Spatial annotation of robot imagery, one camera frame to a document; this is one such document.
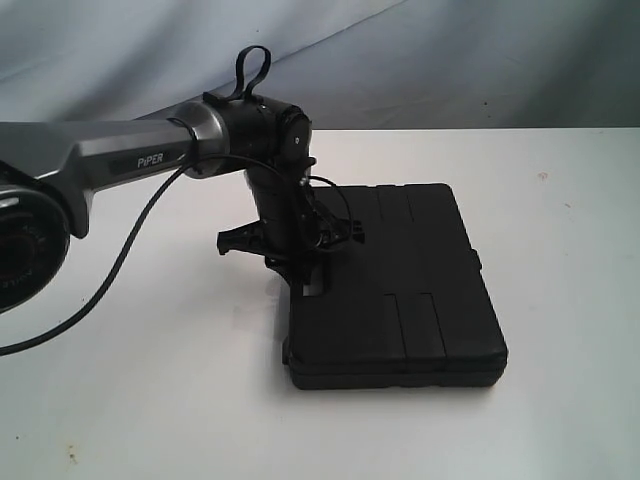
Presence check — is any black cable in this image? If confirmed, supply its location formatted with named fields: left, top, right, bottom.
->
left=0, top=157, right=361, bottom=351

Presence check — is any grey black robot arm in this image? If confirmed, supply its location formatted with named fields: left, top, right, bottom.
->
left=1, top=93, right=358, bottom=311

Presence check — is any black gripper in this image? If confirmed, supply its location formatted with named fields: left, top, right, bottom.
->
left=217, top=210, right=365, bottom=280

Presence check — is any white backdrop cloth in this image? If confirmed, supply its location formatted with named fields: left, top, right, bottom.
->
left=1, top=1, right=639, bottom=129

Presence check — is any black plastic carrying case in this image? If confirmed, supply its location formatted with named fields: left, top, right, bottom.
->
left=282, top=183, right=508, bottom=390

